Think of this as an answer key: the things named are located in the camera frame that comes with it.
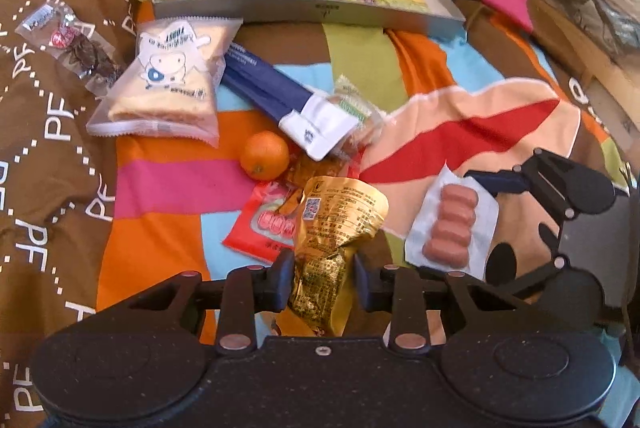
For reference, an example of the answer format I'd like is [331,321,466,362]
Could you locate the sausage pack four pieces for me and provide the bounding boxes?
[404,166,499,279]

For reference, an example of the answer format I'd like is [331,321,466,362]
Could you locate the small green label biscuit packet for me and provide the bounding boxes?
[329,74,385,161]

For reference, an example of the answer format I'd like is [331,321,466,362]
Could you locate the brown PF patterned cloth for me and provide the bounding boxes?
[1,0,138,427]

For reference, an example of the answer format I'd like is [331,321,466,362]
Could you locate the orange mandarin fruit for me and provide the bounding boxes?
[240,131,290,181]

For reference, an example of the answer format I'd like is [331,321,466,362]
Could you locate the gold foil snack packet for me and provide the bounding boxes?
[288,175,388,337]

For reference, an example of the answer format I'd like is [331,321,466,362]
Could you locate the small gold red candy packet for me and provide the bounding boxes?
[285,154,345,188]

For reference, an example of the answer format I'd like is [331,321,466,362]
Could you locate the white toast bread packet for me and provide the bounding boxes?
[87,16,242,147]

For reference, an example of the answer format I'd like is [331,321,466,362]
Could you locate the pink round rice cracker packet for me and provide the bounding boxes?
[222,182,302,262]

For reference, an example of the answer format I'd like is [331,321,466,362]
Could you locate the dark blue white packet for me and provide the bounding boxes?
[222,43,359,161]

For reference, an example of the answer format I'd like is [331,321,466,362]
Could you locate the clear packet dark snack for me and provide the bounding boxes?
[15,4,122,98]

